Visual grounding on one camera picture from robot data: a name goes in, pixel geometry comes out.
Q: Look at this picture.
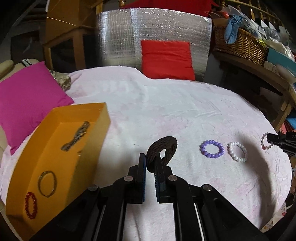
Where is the pink clear bead bracelet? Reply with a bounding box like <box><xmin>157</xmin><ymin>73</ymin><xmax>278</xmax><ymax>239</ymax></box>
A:
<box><xmin>260</xmin><ymin>132</ymin><xmax>273</xmax><ymax>150</ymax></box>

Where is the red garment on railing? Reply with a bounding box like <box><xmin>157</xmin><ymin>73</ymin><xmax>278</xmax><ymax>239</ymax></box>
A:
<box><xmin>122</xmin><ymin>0</ymin><xmax>219</xmax><ymax>16</ymax></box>

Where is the red cushion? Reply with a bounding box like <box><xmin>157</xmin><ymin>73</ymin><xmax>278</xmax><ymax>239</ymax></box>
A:
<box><xmin>140</xmin><ymin>40</ymin><xmax>195</xmax><ymax>81</ymax></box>

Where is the beige leather armchair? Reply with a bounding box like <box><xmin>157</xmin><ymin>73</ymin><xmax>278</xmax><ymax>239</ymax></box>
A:
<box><xmin>0</xmin><ymin>59</ymin><xmax>39</xmax><ymax>81</ymax></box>

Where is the wooden stair railing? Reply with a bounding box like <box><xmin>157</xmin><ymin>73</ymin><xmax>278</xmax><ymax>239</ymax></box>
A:
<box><xmin>217</xmin><ymin>0</ymin><xmax>285</xmax><ymax>27</ymax></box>

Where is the silver foil insulation panel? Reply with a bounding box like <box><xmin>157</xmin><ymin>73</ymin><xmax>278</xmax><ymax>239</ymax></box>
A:
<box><xmin>96</xmin><ymin>8</ymin><xmax>212</xmax><ymax>81</ymax></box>

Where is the orange cardboard tray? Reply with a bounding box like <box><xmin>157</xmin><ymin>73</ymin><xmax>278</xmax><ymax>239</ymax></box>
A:
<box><xmin>6</xmin><ymin>103</ymin><xmax>110</xmax><ymax>240</ymax></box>

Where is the silver bangle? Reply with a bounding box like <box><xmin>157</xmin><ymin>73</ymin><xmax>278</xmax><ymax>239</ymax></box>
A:
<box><xmin>37</xmin><ymin>171</ymin><xmax>57</xmax><ymax>198</ymax></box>

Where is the wooden shelf table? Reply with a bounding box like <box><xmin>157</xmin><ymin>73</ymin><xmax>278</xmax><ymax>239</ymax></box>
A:
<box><xmin>213</xmin><ymin>50</ymin><xmax>295</xmax><ymax>132</ymax></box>

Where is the magenta cushion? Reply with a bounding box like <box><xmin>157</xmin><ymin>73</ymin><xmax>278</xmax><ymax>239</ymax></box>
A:
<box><xmin>1</xmin><ymin>62</ymin><xmax>74</xmax><ymax>155</ymax></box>

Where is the wicker basket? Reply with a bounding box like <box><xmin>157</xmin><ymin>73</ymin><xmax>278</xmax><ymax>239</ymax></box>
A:
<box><xmin>213</xmin><ymin>27</ymin><xmax>268</xmax><ymax>66</ymax></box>

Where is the metal watch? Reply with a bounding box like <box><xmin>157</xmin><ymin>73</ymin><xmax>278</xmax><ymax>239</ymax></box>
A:
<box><xmin>61</xmin><ymin>121</ymin><xmax>90</xmax><ymax>152</ymax></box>

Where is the red bead bracelet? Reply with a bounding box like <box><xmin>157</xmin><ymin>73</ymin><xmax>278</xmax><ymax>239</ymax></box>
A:
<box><xmin>24</xmin><ymin>191</ymin><xmax>38</xmax><ymax>220</ymax></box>

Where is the blue cloth in basket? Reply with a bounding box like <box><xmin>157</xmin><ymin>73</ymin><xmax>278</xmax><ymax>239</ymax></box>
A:
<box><xmin>224</xmin><ymin>15</ymin><xmax>247</xmax><ymax>44</ymax></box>

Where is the wooden cabinet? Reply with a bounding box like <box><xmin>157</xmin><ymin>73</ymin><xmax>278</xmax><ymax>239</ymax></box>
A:
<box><xmin>43</xmin><ymin>0</ymin><xmax>103</xmax><ymax>70</ymax></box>

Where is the white bead bracelet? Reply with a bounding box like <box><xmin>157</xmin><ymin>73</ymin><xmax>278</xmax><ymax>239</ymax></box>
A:
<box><xmin>227</xmin><ymin>141</ymin><xmax>248</xmax><ymax>163</ymax></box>

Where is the purple bead bracelet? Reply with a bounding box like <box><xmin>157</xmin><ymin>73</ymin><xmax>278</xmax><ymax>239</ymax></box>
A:
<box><xmin>200</xmin><ymin>139</ymin><xmax>225</xmax><ymax>159</ymax></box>

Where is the dark braided ring bracelet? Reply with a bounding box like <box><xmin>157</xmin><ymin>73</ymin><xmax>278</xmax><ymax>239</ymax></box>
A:
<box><xmin>146</xmin><ymin>136</ymin><xmax>179</xmax><ymax>174</ymax></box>

